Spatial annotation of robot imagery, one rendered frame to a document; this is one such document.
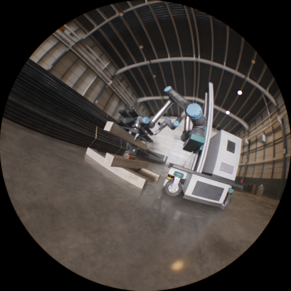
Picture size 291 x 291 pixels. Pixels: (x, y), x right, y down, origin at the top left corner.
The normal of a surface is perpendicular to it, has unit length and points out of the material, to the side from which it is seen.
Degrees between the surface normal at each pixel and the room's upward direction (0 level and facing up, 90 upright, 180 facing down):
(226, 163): 90
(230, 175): 90
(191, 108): 93
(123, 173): 90
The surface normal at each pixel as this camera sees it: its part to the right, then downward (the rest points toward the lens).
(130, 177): -0.36, -0.23
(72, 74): 0.87, 0.28
